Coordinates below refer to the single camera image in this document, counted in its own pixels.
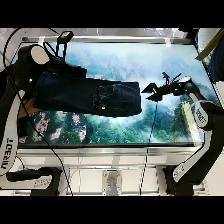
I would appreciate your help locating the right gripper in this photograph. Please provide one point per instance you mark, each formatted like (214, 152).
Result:
(170, 89)

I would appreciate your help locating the blue jeans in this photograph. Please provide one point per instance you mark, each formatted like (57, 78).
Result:
(73, 95)

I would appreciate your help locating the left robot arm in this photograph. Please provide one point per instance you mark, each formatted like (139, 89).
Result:
(10, 140)

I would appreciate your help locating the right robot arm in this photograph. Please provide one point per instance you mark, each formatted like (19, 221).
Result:
(206, 126)

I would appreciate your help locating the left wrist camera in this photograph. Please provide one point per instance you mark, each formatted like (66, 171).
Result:
(65, 36)

